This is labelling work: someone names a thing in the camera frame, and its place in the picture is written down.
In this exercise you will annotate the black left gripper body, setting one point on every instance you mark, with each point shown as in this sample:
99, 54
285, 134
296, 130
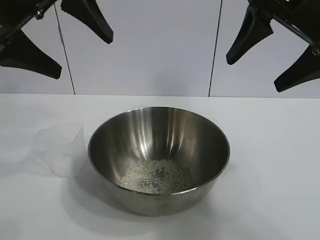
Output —
17, 15

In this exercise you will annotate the white rice grains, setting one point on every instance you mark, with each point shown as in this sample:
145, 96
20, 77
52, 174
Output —
140, 178

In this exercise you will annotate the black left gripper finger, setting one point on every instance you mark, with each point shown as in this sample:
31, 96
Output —
88, 18
27, 58

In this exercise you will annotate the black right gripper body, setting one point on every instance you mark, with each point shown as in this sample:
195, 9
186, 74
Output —
292, 15

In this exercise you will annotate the clear plastic measuring cup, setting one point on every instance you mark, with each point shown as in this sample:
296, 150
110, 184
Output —
65, 150

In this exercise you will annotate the stainless steel mixing bowl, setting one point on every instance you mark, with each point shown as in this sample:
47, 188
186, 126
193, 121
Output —
160, 140

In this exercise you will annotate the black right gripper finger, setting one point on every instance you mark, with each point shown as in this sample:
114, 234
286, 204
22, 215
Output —
301, 72
251, 35

